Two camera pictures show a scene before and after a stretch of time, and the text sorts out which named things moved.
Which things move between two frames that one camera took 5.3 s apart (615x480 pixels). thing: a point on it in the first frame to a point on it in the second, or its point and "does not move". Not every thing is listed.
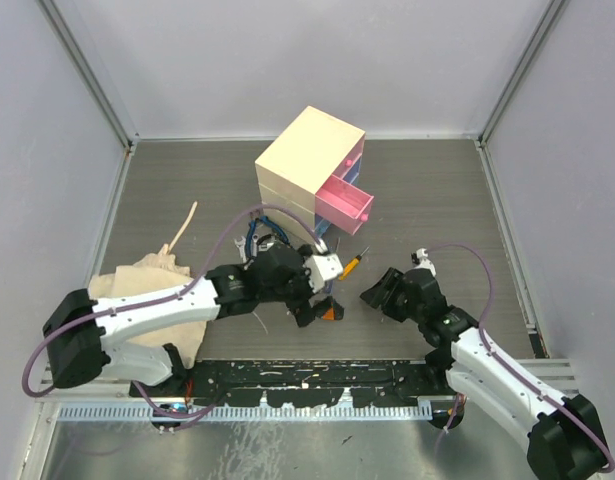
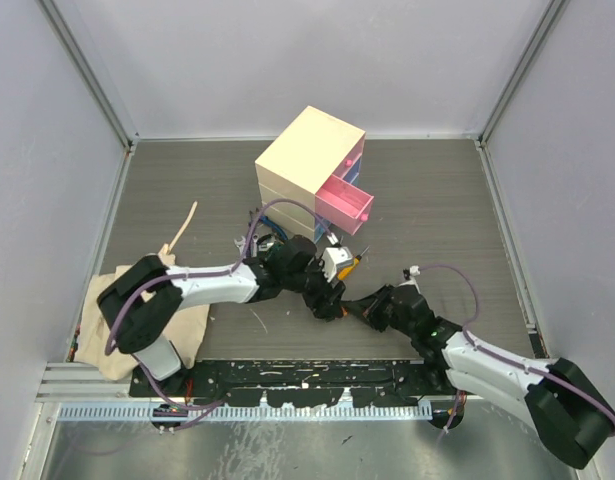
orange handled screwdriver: (352, 264) does not move
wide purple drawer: (354, 171) does not move
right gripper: (390, 282) to (370, 306)
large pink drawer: (342, 204) does not move
